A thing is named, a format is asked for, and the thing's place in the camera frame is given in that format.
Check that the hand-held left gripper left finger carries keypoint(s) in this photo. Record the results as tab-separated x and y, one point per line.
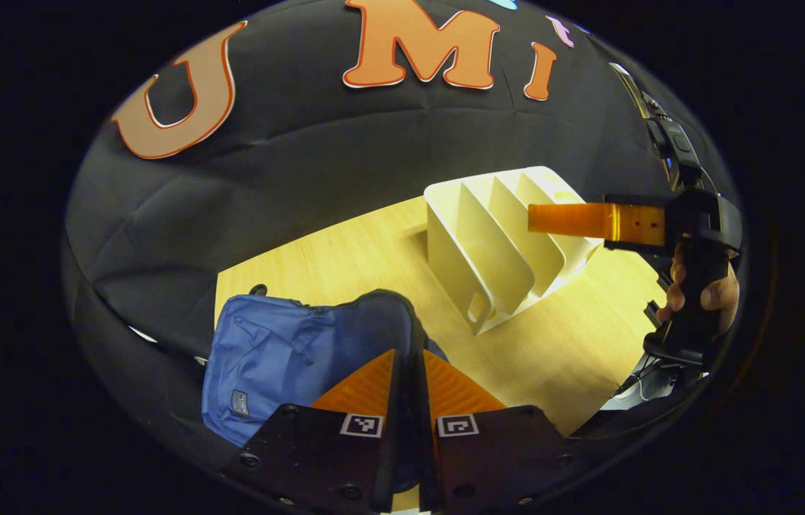
392	458

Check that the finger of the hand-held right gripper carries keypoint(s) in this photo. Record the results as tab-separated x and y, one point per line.
574	218

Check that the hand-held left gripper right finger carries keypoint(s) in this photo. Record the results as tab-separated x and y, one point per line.
427	458

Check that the white bookshelf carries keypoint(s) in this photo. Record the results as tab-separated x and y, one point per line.
488	257

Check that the blue schoolbag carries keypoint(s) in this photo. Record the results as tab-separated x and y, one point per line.
267	357

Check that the black table grommet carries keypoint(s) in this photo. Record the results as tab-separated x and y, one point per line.
257	290

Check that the black backdrop cloth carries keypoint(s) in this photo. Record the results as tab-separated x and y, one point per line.
267	179

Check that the white metal frame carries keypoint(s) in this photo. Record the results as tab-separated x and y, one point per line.
649	392

